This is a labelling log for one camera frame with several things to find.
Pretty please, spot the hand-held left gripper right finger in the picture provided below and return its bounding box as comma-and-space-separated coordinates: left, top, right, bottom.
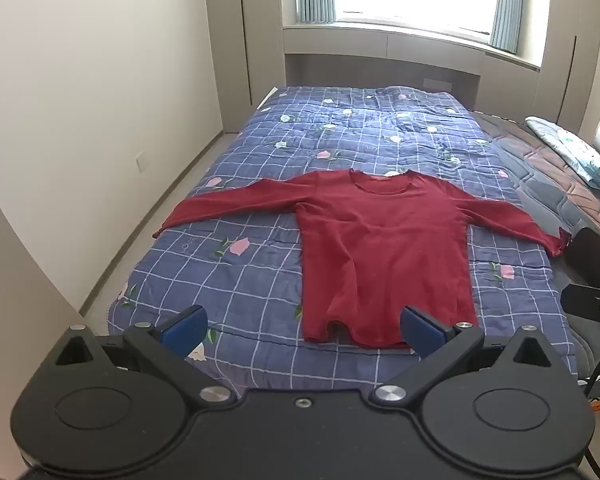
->
369, 304, 552, 409

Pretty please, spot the beige tall wardrobe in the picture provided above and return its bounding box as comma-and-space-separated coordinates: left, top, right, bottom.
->
202, 0, 287, 135
535, 0, 600, 131

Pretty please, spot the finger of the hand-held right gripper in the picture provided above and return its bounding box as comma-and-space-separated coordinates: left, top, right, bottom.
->
561, 282, 600, 322

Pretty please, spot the beige window bench cabinet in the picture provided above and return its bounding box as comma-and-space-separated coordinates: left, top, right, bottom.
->
282, 22, 542, 111

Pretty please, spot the red long-sleeve shirt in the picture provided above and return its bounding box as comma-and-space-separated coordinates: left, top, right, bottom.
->
152, 170, 572, 350

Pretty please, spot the blue checked floral quilt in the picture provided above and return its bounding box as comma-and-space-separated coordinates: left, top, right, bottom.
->
107, 85, 578, 403

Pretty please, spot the grey quilted mattress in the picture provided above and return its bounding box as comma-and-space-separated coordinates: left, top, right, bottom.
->
467, 110, 600, 386

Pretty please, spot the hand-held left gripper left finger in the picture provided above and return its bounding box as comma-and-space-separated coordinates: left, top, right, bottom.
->
54, 304, 234, 414

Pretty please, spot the floral pillow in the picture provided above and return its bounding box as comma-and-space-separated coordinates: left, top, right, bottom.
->
525, 116, 600, 196

